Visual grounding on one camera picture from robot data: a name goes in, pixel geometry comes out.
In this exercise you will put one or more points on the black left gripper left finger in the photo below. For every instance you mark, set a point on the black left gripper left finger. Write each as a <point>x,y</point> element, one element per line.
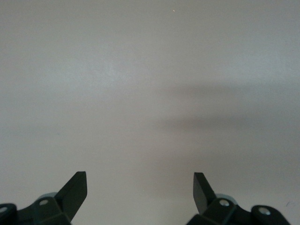
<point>70,197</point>

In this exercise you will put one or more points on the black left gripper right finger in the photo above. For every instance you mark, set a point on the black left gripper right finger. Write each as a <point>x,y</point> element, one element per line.
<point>201,197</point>

